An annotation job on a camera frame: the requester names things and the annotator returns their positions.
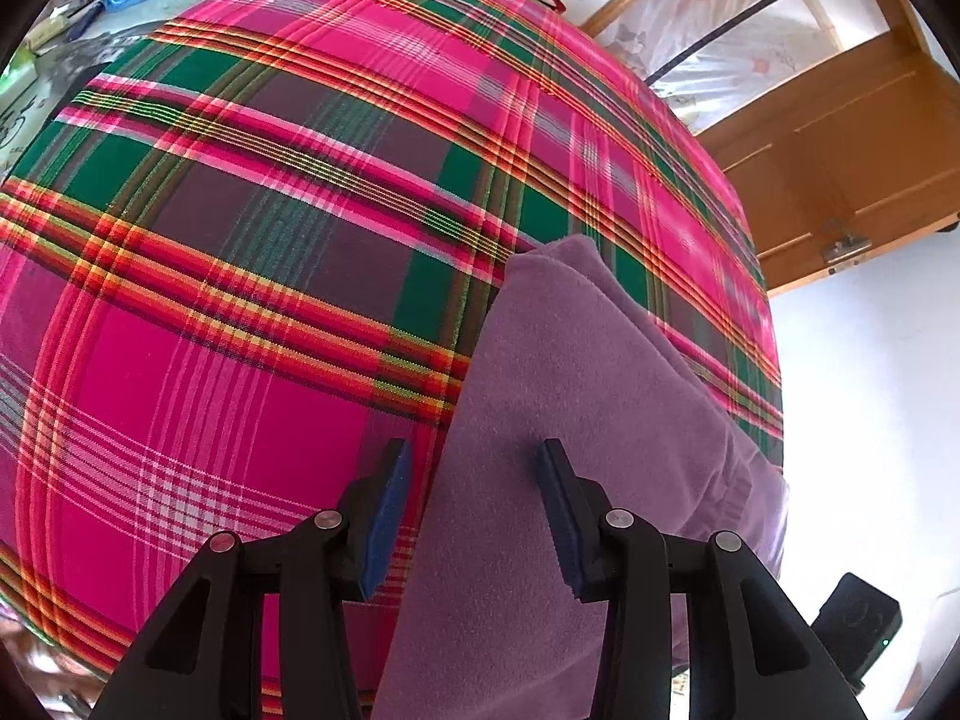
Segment metal door lock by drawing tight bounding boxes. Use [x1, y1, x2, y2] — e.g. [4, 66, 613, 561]
[817, 217, 875, 267]

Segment purple fleece pants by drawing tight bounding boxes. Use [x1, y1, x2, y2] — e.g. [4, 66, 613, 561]
[371, 234, 790, 720]

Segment black curtain pole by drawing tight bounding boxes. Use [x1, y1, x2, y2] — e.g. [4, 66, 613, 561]
[645, 0, 856, 87]

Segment wooden door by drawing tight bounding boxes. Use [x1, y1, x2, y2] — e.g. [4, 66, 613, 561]
[697, 0, 960, 297]

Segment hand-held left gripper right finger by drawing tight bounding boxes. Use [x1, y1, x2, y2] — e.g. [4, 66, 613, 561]
[536, 439, 867, 720]

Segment printed plastic door curtain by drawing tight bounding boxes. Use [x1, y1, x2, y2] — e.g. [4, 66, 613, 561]
[600, 0, 886, 136]

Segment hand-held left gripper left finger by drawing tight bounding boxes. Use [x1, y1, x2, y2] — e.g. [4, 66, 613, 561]
[96, 436, 415, 720]

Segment plaid bed sheet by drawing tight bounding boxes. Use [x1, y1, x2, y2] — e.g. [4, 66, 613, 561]
[0, 0, 785, 698]

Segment person's speckled fleece clothing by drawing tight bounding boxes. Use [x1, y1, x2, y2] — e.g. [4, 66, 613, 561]
[0, 600, 98, 706]

